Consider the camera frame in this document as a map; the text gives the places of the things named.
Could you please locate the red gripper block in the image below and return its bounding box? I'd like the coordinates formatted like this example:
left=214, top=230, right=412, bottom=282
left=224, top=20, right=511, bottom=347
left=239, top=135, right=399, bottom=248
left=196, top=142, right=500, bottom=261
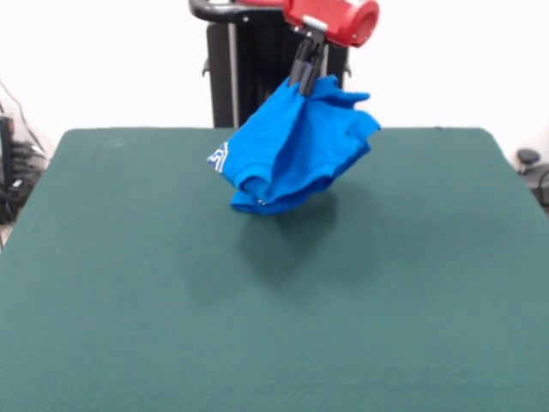
left=282, top=0, right=381, bottom=98

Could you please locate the blue printed t-shirt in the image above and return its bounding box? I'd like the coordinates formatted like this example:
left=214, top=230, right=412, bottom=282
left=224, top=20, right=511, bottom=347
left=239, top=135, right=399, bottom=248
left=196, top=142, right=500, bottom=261
left=206, top=74, right=383, bottom=216

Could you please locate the dark green table cloth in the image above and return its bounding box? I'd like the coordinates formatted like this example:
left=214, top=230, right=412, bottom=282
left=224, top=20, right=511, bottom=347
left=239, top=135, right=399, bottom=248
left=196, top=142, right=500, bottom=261
left=0, top=126, right=549, bottom=412

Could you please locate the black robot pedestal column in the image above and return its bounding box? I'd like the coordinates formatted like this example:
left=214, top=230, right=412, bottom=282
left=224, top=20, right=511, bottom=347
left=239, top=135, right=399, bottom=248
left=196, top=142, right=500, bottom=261
left=188, top=0, right=353, bottom=130

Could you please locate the black cables and equipment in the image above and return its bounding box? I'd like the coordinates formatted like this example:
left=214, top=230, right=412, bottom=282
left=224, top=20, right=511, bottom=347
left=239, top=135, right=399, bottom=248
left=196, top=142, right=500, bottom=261
left=0, top=76, right=49, bottom=250

